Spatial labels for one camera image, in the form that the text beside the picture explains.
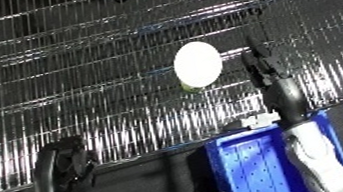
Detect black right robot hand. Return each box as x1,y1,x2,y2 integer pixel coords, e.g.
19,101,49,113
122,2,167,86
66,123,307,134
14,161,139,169
214,31,311,133

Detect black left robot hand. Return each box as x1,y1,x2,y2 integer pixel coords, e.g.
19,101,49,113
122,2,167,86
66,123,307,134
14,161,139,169
27,134,102,192

